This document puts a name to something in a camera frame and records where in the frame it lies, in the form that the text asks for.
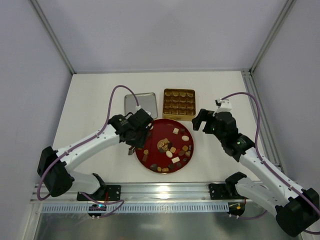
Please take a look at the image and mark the metal tongs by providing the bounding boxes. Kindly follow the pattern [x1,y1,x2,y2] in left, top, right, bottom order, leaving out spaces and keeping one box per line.
[128,146,136,156]

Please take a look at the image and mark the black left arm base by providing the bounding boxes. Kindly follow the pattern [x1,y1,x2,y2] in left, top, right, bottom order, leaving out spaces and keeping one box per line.
[76,184,122,202]

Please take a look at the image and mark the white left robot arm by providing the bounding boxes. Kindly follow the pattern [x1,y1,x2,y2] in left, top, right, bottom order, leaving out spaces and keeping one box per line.
[37,109,154,201]

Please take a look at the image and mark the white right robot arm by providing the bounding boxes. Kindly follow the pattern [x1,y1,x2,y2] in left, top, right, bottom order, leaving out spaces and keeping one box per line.
[191,109,320,237]

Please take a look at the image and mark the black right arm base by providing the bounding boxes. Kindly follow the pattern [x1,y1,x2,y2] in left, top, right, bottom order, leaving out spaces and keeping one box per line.
[208,172,247,200]

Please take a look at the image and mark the gold chocolate tin box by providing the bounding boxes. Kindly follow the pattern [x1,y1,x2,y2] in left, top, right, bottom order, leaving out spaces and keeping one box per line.
[162,88,196,122]

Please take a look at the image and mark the white oval swirl chocolate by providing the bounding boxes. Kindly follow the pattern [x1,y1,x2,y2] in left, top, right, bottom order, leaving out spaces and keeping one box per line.
[181,135,189,141]

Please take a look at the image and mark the brown oval chocolate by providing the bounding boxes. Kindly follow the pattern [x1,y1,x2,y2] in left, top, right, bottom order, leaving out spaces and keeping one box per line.
[178,150,185,156]

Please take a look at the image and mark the grey brown pebble chocolate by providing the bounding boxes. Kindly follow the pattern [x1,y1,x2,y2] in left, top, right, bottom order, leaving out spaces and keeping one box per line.
[150,164,158,170]

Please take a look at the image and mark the white rectangular chocolate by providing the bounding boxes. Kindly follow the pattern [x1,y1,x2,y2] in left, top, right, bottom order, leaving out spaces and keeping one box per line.
[171,156,180,163]

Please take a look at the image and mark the dark striped square chocolate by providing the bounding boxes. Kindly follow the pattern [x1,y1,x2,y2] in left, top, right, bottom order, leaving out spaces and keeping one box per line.
[168,164,175,170]

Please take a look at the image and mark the silver tin lid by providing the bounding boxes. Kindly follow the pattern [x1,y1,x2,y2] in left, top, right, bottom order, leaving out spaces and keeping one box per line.
[124,92,158,120]

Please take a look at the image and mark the round red lacquer plate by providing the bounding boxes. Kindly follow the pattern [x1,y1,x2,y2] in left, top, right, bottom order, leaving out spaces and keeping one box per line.
[135,118,195,174]

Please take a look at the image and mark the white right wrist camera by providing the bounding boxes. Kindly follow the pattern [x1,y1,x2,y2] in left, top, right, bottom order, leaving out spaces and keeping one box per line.
[215,98,232,114]

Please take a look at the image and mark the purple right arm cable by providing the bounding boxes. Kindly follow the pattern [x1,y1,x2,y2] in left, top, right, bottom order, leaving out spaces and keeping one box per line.
[219,91,320,235]

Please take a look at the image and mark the right aluminium frame rail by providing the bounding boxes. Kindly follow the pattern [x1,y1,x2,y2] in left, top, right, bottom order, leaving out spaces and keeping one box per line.
[241,70,285,172]

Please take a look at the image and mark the aluminium front rail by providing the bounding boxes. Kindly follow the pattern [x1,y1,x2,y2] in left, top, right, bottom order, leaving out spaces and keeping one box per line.
[30,181,303,203]

